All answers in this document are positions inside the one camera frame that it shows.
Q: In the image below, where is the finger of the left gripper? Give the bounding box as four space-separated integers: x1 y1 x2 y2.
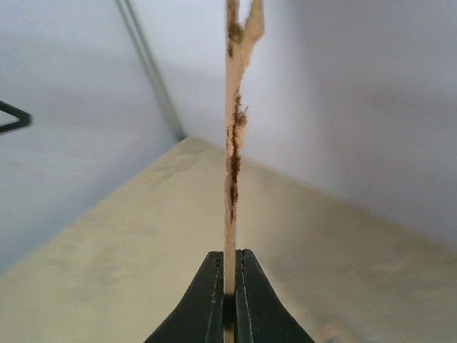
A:
0 101 33 133

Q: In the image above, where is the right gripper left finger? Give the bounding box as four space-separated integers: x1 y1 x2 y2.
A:
145 252 224 343

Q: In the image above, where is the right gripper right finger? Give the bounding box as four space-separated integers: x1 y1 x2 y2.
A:
235 249 313 343

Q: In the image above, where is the brown cardboard backing board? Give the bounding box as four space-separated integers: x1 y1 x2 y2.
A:
223 1 265 342

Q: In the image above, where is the left aluminium corner post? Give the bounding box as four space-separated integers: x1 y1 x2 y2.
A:
115 0 188 141

